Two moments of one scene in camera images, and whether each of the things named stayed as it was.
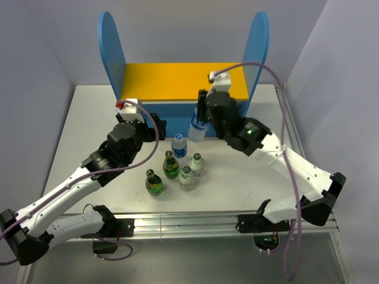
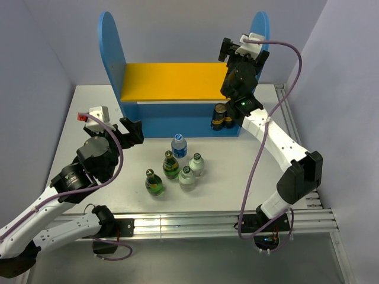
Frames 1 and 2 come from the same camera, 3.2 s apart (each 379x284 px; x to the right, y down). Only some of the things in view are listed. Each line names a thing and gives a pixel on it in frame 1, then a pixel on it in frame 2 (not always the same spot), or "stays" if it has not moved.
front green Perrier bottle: x=154 y=184 stays
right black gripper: x=201 y=105 to x=229 y=48
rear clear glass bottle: x=196 y=164 stays
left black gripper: x=160 y=125 to x=135 y=135
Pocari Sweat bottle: x=179 y=147 stays
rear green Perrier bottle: x=170 y=165 stays
